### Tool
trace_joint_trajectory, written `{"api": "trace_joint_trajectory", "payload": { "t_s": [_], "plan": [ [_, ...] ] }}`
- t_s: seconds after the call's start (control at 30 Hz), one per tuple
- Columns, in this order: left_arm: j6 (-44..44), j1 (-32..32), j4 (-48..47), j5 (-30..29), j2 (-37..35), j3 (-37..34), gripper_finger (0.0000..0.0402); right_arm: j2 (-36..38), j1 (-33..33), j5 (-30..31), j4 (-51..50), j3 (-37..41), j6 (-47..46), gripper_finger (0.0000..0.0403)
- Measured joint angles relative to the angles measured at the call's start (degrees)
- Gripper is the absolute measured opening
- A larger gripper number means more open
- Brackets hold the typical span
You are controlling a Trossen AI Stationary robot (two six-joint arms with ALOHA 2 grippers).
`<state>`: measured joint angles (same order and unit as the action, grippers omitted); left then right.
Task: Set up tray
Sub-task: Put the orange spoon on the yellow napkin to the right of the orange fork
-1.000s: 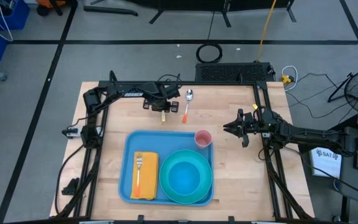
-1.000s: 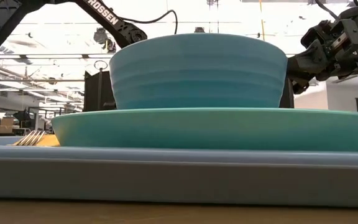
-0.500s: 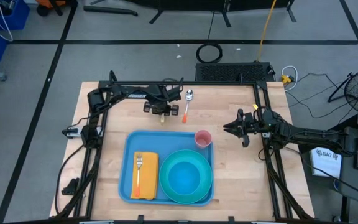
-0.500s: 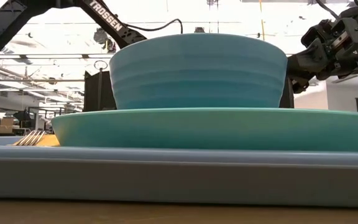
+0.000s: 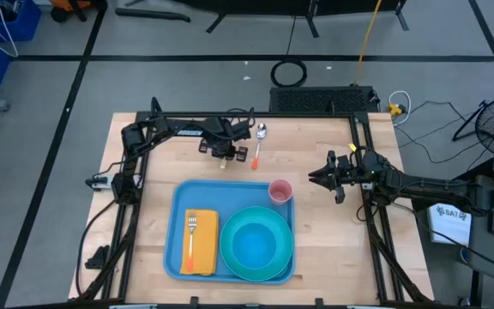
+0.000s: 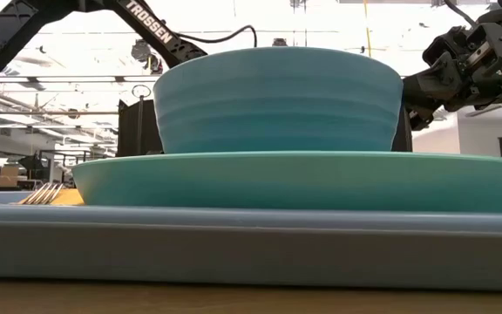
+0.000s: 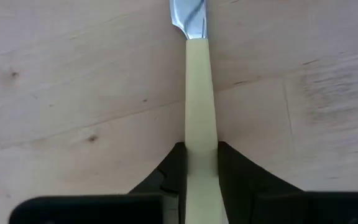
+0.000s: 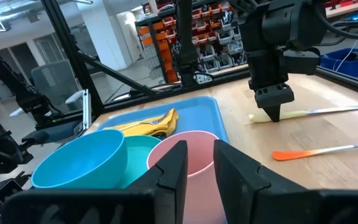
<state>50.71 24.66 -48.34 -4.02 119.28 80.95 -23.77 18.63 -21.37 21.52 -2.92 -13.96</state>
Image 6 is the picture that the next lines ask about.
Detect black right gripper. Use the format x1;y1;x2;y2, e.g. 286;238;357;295
403;53;502;133

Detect green plastic plate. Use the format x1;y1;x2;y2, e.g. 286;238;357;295
71;150;502;215

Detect blue plastic bowl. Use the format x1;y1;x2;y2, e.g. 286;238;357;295
153;46;404;154

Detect yellow cloth napkin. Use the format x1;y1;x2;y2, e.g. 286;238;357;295
15;188;86;207

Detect metal fork orange handle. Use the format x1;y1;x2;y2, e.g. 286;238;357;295
17;181;65;206

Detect blue plastic serving tray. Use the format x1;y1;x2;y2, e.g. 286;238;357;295
0;190;502;292

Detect black partition panel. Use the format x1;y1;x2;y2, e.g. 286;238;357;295
391;107;414;153
116;99;166;157

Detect long ceiling light bar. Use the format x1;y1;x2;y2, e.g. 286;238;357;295
0;75;161;85

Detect brown cardboard box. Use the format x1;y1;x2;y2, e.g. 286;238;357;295
0;164;20;189

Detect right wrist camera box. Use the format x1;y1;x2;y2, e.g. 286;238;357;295
422;22;502;78

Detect yellow hanging cable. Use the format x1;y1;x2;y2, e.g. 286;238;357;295
363;0;372;58

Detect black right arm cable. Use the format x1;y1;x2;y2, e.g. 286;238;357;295
444;0;479;28

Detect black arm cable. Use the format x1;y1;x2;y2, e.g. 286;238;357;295
175;24;259;49
444;0;479;28

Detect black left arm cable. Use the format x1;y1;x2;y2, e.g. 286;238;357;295
175;24;259;49

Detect red yellow hanging cables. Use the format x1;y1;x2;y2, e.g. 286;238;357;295
147;53;165;76

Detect ring light on stand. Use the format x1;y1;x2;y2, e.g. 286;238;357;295
131;85;153;157

